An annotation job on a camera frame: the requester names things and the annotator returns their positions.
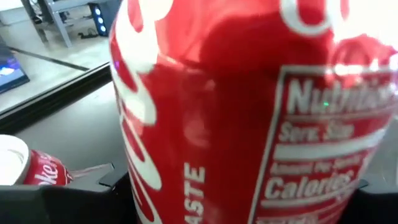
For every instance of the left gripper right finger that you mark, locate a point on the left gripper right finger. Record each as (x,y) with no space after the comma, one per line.
(376,205)

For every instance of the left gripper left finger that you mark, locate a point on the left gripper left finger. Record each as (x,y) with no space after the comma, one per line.
(62,205)

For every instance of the red Coca-Cola can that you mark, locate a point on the red Coca-Cola can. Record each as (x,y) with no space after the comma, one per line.
(233,109)
(46,169)

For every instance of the monitor with blue screen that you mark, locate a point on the monitor with blue screen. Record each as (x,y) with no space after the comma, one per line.
(12,74)

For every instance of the black computer blue lights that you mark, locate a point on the black computer blue lights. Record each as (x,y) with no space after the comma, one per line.
(99,18)

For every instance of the grey metal desk frame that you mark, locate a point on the grey metal desk frame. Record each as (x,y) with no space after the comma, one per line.
(59,21)

